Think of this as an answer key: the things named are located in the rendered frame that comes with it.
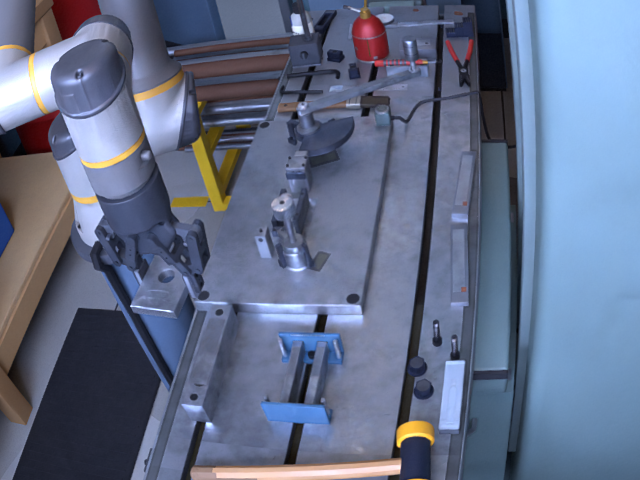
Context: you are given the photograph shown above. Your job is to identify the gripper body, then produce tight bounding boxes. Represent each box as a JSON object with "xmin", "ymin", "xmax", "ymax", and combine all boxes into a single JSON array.
[{"xmin": 96, "ymin": 172, "xmax": 175, "ymax": 252}]

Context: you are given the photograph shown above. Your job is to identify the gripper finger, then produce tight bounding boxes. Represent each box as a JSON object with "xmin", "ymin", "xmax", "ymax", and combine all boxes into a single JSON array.
[
  {"xmin": 159, "ymin": 218, "xmax": 212, "ymax": 294},
  {"xmin": 89, "ymin": 222, "xmax": 144, "ymax": 274}
]

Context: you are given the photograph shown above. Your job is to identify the grey bracket blank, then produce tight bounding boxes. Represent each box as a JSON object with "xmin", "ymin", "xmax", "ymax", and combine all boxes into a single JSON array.
[{"xmin": 130, "ymin": 254, "xmax": 189, "ymax": 320}]

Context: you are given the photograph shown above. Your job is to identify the grey round spigot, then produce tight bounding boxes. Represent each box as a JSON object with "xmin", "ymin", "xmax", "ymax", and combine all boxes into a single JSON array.
[{"xmin": 270, "ymin": 194, "xmax": 298, "ymax": 247}]

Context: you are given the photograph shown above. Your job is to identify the dark cam sector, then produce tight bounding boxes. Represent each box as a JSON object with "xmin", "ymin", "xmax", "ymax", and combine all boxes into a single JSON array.
[{"xmin": 292, "ymin": 116, "xmax": 357, "ymax": 157}]

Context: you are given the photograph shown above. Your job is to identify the blue tray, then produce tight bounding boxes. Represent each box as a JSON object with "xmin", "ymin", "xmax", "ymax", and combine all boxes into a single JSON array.
[{"xmin": 260, "ymin": 331, "xmax": 347, "ymax": 426}]

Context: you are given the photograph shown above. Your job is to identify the dark grey clamp block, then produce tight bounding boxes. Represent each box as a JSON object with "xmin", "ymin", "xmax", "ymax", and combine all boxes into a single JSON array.
[{"xmin": 290, "ymin": 35, "xmax": 322, "ymax": 70}]

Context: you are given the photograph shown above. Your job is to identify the grey cam lever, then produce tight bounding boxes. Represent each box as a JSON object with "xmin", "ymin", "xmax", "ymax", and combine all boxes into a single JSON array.
[{"xmin": 295, "ymin": 67, "xmax": 422, "ymax": 120}]

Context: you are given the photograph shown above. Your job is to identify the wooden bench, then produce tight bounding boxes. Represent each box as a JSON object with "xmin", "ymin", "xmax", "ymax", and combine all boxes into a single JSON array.
[{"xmin": 0, "ymin": 149, "xmax": 77, "ymax": 427}]

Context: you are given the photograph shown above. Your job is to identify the dark upright block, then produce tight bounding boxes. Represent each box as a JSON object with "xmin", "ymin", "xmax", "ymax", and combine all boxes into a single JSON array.
[{"xmin": 293, "ymin": 188, "xmax": 317, "ymax": 237}]

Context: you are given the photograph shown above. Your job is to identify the black floor mat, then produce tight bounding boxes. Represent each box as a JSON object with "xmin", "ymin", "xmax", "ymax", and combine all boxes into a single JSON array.
[{"xmin": 11, "ymin": 307, "xmax": 162, "ymax": 480}]

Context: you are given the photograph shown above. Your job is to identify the yellow rack with tubes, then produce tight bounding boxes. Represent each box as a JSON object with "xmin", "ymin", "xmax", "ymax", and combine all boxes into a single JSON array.
[{"xmin": 166, "ymin": 35, "xmax": 293, "ymax": 213}]

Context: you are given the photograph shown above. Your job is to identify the grey flat bar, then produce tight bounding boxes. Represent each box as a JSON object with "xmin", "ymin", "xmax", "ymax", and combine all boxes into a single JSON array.
[
  {"xmin": 449, "ymin": 151, "xmax": 475, "ymax": 225},
  {"xmin": 449, "ymin": 226, "xmax": 472, "ymax": 308}
]

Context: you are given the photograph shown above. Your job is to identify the red screwdriver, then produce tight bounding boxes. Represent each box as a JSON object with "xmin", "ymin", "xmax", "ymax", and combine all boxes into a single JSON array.
[{"xmin": 373, "ymin": 57, "xmax": 427, "ymax": 70}]

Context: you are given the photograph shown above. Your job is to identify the red oil can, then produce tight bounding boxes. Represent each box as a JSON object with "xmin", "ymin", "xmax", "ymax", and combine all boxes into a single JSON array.
[{"xmin": 350, "ymin": 0, "xmax": 391, "ymax": 64}]

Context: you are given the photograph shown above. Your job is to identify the grey cylinder on plate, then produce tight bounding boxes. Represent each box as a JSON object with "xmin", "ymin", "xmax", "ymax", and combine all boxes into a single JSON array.
[{"xmin": 399, "ymin": 38, "xmax": 432, "ymax": 77}]

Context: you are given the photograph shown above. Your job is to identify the white gauge plate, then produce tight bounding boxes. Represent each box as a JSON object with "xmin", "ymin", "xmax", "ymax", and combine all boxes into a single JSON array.
[{"xmin": 438, "ymin": 359, "xmax": 467, "ymax": 435}]

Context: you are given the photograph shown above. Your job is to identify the red pliers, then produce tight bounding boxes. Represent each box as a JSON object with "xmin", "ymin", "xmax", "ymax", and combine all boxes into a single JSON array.
[{"xmin": 444, "ymin": 38, "xmax": 476, "ymax": 88}]

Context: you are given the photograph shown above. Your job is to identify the dark stepped block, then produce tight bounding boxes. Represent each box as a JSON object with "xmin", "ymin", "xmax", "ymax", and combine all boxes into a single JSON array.
[{"xmin": 445, "ymin": 11, "xmax": 475, "ymax": 40}]

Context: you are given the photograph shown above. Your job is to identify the teal machine housing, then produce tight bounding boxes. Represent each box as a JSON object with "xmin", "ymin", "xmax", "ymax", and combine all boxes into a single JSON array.
[{"xmin": 503, "ymin": 0, "xmax": 640, "ymax": 480}]

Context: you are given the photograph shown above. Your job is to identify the grey rest rail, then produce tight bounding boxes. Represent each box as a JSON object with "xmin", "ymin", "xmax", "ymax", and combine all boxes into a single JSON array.
[{"xmin": 180, "ymin": 306, "xmax": 237, "ymax": 422}]

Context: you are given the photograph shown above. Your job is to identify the grey fixture base plate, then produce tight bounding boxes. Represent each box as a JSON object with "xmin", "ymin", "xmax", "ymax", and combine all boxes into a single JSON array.
[{"xmin": 196, "ymin": 115, "xmax": 395, "ymax": 317}]

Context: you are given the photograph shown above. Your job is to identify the wooden handled brush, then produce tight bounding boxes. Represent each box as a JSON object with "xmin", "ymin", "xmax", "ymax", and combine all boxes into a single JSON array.
[{"xmin": 276, "ymin": 95, "xmax": 392, "ymax": 115}]

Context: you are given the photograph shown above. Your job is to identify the black cable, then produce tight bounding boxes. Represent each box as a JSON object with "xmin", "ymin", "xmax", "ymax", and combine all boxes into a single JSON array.
[{"xmin": 389, "ymin": 90, "xmax": 482, "ymax": 126}]

